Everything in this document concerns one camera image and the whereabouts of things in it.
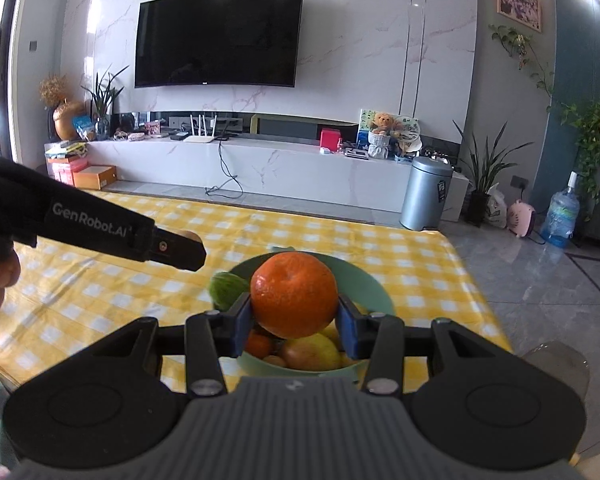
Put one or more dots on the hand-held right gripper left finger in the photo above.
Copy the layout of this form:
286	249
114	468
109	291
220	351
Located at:
242	321

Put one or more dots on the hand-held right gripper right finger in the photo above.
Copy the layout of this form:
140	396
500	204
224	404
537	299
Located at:
348	326

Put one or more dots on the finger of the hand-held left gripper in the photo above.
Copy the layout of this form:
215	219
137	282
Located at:
177	252

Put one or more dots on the small brown kiwi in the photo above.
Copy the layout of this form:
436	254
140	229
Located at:
190	235
275	361

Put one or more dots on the orange tangerine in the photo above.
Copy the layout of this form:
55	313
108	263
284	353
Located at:
295	295
258	345

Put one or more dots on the green colander bowl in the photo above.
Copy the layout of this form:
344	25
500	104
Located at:
370	300

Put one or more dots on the green cucumber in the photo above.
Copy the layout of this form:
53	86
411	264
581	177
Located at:
226	287

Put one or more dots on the person's left hand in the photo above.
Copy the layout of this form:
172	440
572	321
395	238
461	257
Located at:
2	271

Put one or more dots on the orange cardboard box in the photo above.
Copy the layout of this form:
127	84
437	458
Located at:
95	177

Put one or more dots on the red cardboard box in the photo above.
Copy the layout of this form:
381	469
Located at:
62	172

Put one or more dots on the yellow checked tablecloth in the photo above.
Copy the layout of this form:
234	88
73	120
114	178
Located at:
130	290

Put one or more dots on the blue snack packet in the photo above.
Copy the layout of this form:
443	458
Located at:
84	127

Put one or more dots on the gold round vase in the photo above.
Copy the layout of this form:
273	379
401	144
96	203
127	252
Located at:
69	120

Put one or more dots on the green plant in glass vase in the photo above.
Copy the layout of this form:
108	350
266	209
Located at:
102	105

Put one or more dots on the white wifi router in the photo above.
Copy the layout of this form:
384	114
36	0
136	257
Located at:
201	137

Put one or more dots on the dried yellow flowers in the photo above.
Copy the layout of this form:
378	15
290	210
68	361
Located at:
53	90

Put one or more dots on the white marble tv cabinet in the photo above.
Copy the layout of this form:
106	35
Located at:
290	170

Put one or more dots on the silver pedal trash can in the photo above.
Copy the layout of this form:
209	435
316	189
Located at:
425	195

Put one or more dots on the silver kitchen scale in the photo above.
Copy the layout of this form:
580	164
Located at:
356	153

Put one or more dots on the potted long-leaf plant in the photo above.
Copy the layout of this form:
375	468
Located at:
477	205

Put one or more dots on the white woven basket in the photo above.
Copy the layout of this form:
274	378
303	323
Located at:
379	146

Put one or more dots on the small red box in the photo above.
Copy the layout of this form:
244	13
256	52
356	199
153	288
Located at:
330	139

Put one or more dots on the white plastic bag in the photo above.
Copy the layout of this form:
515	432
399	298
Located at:
496	207

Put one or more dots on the green picture card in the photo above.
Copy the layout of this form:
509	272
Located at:
366	125

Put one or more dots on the round paper fan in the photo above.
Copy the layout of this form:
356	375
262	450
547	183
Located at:
406	132

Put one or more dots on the pink fan heater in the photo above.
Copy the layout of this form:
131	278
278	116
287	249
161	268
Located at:
520	217

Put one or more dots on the brown teddy bear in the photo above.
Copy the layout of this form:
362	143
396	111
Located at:
381	124

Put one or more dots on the clear acrylic chair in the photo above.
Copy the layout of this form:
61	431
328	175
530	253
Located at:
560	365

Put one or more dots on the blue water jug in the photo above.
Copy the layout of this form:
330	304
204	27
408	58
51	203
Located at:
560	215

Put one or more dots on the green ivy plant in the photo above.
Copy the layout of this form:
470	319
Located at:
592	125

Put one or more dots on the hanging vine plant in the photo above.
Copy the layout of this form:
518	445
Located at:
520	42

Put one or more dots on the black wall television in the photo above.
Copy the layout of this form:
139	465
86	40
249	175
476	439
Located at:
217	37

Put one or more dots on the dark wall socket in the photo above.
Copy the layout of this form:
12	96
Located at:
519	181

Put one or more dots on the framed wall picture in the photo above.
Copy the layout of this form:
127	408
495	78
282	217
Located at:
519	5

